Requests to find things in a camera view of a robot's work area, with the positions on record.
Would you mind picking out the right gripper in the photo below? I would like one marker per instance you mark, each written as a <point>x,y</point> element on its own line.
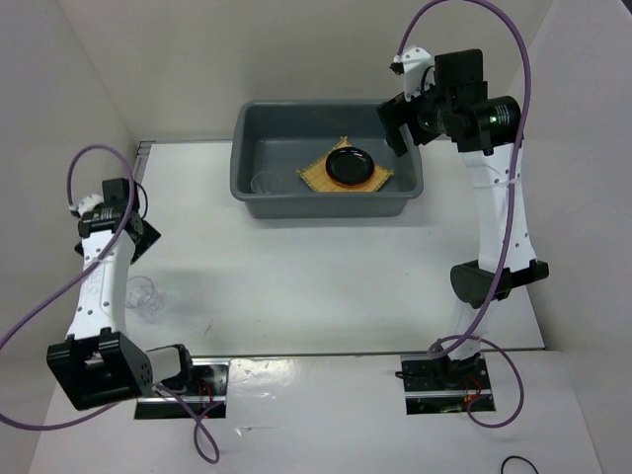
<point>396,111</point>

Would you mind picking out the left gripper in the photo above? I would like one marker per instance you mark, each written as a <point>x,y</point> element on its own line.
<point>151,235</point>

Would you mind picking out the black plate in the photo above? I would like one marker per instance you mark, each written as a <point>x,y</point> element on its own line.
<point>349,166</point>

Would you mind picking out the clear plastic cup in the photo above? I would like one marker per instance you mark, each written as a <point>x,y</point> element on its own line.
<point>143,297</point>
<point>266,183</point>

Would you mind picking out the orange plate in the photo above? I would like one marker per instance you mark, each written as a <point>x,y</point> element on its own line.
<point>348,186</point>

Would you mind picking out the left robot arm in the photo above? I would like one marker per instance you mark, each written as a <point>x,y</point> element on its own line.
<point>98,364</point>

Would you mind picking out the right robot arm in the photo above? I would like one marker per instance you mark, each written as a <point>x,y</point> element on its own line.
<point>446,95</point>

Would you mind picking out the grey plastic bin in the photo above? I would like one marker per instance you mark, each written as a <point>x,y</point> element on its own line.
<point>286,136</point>

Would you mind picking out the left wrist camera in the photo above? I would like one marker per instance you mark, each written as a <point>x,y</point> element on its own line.
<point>85,204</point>

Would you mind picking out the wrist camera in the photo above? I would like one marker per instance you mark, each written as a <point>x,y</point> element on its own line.
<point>413,65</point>
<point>85,204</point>

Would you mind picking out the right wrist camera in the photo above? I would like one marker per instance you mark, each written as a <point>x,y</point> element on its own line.
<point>413,65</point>

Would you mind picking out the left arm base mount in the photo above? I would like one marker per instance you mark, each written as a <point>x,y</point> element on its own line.
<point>206,394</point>

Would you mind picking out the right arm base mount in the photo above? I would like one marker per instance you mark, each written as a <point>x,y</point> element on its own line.
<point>424,385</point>

